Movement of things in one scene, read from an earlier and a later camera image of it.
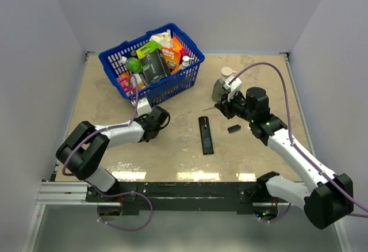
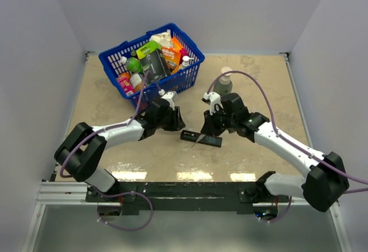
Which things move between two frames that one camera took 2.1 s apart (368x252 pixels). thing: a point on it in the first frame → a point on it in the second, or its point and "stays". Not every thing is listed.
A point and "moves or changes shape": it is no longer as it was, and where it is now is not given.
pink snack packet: [123, 79] stays
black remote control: [206, 135] moves or changes shape
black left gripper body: [157, 130] → [169, 121]
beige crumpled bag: [164, 39] stays
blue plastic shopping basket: [160, 66] stays
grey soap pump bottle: [217, 87] stays
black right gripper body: [237, 106] → [219, 119]
